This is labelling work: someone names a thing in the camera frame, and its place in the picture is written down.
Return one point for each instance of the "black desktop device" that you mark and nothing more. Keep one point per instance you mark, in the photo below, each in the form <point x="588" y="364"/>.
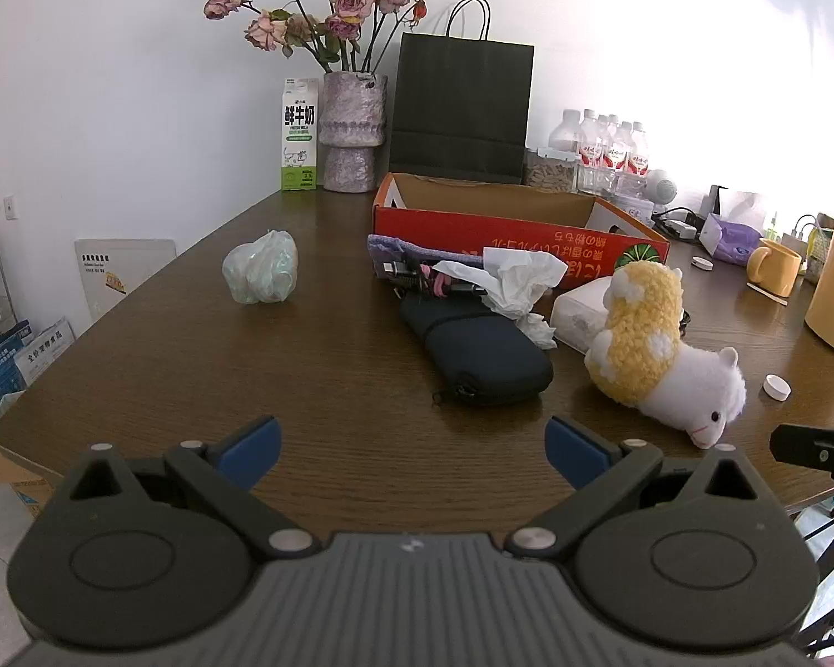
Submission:
<point x="716" y="200"/>

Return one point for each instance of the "purple cloth pouch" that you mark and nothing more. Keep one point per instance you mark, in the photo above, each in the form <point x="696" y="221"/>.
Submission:
<point x="396" y="249"/>

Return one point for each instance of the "dried pink rose bouquet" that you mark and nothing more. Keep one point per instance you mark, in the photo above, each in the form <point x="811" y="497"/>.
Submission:
<point x="351" y="3"/>

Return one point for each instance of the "purple textured vase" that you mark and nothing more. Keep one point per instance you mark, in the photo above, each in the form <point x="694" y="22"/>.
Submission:
<point x="351" y="125"/>

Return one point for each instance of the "white rectangular box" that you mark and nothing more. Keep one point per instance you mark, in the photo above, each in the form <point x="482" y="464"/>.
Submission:
<point x="577" y="312"/>

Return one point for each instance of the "yellow white alpaca plush toy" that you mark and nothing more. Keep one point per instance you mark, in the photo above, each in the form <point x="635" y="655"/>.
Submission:
<point x="639" y="333"/>

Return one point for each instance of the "white green milk carton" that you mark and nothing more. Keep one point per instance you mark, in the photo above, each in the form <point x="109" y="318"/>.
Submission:
<point x="299" y="139"/>

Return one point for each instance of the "green white snack bag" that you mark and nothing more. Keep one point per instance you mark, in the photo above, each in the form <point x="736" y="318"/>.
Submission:
<point x="820" y="247"/>

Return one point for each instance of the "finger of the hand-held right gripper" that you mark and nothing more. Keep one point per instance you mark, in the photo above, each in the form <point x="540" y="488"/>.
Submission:
<point x="806" y="446"/>

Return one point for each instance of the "blue white cartons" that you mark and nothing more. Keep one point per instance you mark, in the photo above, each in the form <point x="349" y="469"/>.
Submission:
<point x="14" y="361"/>

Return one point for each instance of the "white wall socket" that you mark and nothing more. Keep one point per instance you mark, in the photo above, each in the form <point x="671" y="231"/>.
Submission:
<point x="10" y="208"/>

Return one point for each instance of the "small white cap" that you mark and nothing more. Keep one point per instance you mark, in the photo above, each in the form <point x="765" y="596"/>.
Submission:
<point x="702" y="263"/>

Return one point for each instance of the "white round device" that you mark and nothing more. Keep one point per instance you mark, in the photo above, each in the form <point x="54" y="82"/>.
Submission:
<point x="661" y="187"/>

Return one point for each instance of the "brown wooden desktop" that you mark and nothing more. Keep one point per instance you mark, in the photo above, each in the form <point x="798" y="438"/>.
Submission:
<point x="181" y="361"/>

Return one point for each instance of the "small white patterned carton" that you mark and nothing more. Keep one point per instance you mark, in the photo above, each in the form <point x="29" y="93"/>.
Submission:
<point x="636" y="208"/>

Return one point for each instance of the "black paper bag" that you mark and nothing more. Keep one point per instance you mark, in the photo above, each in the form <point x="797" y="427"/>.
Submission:
<point x="459" y="104"/>

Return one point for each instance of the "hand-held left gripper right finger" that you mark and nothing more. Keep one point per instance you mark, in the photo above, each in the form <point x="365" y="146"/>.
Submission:
<point x="577" y="451"/>

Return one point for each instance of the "thin white stick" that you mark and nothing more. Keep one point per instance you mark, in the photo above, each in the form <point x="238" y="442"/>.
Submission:
<point x="768" y="294"/>

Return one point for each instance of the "group of red-label water bottles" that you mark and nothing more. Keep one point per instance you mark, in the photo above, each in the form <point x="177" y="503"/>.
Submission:
<point x="615" y="146"/>

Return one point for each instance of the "purple tissue pack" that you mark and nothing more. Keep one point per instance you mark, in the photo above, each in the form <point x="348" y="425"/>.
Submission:
<point x="733" y="243"/>

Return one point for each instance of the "crumpled white tissue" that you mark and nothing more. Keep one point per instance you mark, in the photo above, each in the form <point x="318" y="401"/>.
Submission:
<point x="521" y="274"/>

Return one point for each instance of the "yellow mug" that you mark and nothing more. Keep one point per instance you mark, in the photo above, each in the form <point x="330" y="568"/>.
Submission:
<point x="778" y="271"/>

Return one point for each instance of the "white printed board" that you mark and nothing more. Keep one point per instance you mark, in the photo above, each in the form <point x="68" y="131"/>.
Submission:
<point x="125" y="271"/>

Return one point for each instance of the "clear cereal jar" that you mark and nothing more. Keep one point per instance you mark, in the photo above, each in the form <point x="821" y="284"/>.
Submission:
<point x="549" y="174"/>

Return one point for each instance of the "large clear plastic bottle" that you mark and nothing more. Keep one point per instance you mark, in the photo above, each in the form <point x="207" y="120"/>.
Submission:
<point x="566" y="128"/>

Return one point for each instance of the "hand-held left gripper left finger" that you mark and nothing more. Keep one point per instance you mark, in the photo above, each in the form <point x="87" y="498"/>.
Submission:
<point x="250" y="451"/>

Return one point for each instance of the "red cardboard box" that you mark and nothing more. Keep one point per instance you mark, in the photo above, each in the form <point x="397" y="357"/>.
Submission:
<point x="528" y="240"/>

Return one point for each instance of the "large white bottle cap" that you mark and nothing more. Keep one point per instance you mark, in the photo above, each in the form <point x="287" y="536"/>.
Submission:
<point x="776" y="388"/>

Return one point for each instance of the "pale green plastic bag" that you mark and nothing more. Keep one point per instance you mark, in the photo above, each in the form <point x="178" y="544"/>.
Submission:
<point x="260" y="267"/>

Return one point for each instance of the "dark blue pouch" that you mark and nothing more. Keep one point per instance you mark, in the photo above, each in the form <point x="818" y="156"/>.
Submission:
<point x="486" y="354"/>

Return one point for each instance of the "white charger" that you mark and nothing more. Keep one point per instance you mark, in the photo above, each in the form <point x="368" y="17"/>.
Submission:
<point x="681" y="228"/>

